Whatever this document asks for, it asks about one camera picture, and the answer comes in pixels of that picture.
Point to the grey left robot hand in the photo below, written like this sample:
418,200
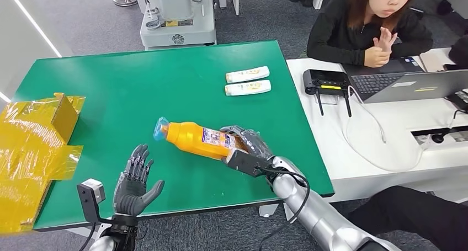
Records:
129,198

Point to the white table foot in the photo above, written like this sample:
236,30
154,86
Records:
267,210

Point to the person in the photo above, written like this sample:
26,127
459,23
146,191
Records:
409,212
336,33

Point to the orange bottle with blue cap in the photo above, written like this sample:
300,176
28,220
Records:
190,136

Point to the white robot base machine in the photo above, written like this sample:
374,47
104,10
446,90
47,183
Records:
179,26

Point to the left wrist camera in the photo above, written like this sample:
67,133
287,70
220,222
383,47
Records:
89,196

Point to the white furniture legs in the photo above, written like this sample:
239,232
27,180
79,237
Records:
234,0

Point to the white tube bottle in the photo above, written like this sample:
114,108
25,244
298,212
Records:
246,74
248,87

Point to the grey laptop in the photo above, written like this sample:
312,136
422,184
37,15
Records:
413,86

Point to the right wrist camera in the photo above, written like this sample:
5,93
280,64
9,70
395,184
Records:
245,161

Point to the dark rounded object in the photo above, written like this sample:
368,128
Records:
460,52

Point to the black plug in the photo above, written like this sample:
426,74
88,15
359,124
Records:
437,138

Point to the black router with antennas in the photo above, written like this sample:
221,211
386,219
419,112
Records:
325,80

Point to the yellow taped cardboard box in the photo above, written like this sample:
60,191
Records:
29,158

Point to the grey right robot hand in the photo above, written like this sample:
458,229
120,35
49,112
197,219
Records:
256,141

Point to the black device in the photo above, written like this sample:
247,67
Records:
460,98

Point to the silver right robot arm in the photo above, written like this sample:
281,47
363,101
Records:
318,216

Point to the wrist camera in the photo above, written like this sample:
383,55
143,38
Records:
245,161
89,196

